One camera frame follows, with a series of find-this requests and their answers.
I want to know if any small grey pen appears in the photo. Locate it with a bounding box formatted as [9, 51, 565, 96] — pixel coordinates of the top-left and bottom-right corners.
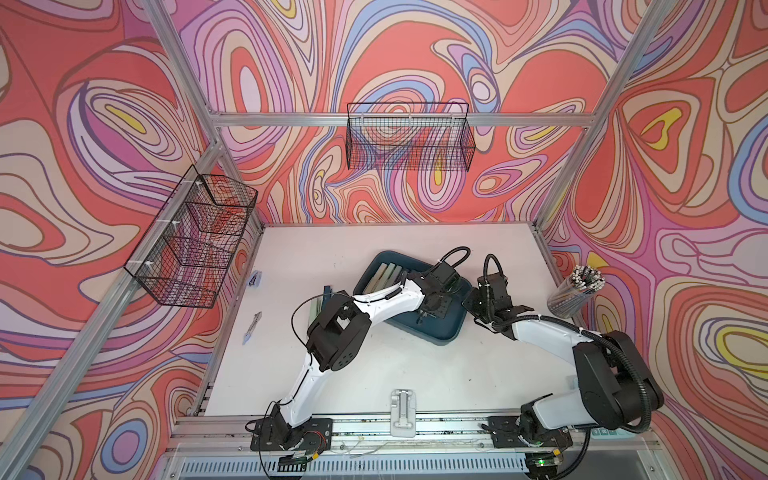
[242, 311, 262, 345]

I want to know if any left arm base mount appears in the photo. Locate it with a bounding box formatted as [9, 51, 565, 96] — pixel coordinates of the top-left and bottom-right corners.
[245, 417, 333, 453]

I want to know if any teal desk calculator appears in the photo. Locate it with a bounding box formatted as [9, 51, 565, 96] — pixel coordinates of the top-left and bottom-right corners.
[591, 427, 634, 440]

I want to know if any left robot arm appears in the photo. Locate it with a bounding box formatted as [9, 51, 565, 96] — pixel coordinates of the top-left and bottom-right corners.
[270, 261, 461, 429]

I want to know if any black wire basket back wall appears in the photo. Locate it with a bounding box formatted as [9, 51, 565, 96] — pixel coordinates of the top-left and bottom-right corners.
[345, 100, 476, 172]

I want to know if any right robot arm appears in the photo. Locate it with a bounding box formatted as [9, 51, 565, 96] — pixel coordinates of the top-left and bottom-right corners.
[463, 273, 664, 444]

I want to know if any black wire basket left wall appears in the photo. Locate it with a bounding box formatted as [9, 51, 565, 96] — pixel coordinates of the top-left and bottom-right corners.
[124, 166, 258, 309]

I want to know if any teal plastic storage box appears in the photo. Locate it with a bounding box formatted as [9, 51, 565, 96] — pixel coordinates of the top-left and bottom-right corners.
[354, 250, 472, 346]

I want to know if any pencil cup holder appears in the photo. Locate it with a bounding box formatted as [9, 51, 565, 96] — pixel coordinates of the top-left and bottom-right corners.
[547, 265, 606, 318]

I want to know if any small blue clip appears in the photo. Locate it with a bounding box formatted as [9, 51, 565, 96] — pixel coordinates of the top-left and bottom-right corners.
[247, 270, 262, 288]

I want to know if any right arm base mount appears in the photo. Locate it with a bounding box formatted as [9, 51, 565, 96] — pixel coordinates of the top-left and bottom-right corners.
[480, 416, 573, 449]

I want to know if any white center rail bracket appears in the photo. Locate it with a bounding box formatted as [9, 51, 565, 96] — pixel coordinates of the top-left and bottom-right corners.
[390, 389, 417, 438]

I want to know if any black wire basket wall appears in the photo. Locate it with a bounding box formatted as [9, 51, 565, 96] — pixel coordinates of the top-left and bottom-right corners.
[124, 166, 258, 309]
[345, 100, 476, 172]

